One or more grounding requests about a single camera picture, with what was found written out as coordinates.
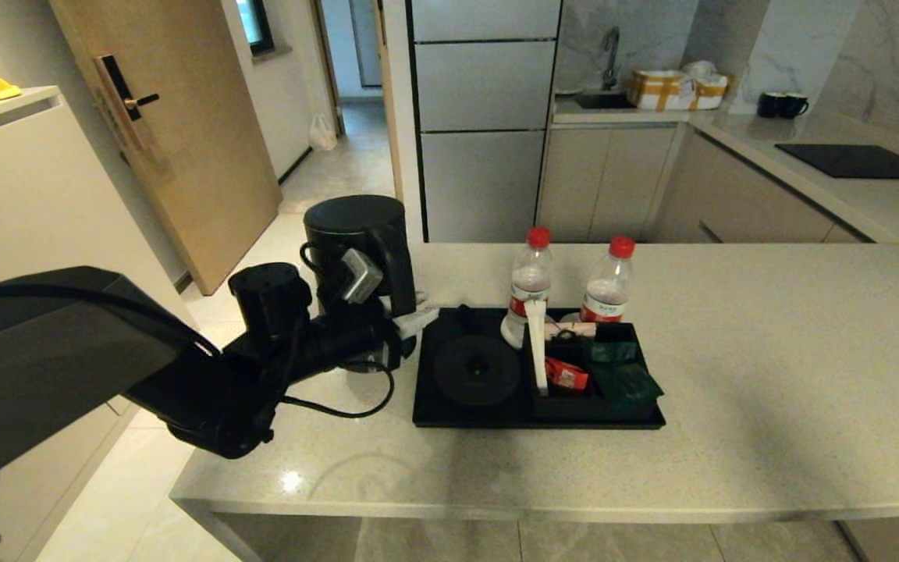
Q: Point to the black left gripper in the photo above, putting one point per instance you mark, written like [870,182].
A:
[360,336]

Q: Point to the black electric kettle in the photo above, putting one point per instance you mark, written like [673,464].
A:
[356,226]

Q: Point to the clear water bottle red cap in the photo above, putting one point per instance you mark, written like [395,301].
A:
[607,289]
[529,285]

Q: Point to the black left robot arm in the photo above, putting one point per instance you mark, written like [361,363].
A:
[67,343]

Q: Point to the round black kettle base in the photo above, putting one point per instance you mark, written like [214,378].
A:
[465,382]

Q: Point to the red snack packet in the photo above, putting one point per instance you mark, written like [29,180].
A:
[566,375]

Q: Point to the teal plastic snack bag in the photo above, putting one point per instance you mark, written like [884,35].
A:
[609,351]

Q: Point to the dark green packet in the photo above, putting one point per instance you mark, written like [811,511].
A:
[627,384]

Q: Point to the black rectangular serving tray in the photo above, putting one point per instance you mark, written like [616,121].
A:
[434,410]

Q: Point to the long white paper sachet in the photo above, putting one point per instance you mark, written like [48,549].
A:
[537,343]

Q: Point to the pink white sachet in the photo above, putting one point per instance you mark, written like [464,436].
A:
[563,331]

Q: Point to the white round coaster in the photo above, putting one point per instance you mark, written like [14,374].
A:
[568,318]

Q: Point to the black compartment organizer box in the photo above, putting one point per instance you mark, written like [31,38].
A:
[566,404]

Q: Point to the white plastic shopping bag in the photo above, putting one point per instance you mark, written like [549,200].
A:
[321,134]

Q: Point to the tall grey refrigerator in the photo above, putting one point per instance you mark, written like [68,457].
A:
[481,117]

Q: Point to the beige kitchen base cabinets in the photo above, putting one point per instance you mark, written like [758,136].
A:
[605,181]

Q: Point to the light wooden door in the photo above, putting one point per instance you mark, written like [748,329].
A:
[200,156]

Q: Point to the steel kitchen sink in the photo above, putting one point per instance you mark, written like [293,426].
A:
[604,101]

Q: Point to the chrome kitchen faucet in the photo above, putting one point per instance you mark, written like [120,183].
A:
[610,56]

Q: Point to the dark framed window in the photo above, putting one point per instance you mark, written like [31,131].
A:
[256,26]

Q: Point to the cardboard box yellow tape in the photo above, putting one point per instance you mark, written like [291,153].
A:
[666,91]

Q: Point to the crumpled white bag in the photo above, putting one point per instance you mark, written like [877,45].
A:
[701,71]

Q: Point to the black mug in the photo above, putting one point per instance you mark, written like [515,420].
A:
[791,107]
[769,105]

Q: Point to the beige storage cabinet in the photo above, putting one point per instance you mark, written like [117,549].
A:
[28,195]

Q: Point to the black induction cooktop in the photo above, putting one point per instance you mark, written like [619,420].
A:
[859,161]

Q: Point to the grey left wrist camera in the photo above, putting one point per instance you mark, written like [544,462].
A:
[362,275]

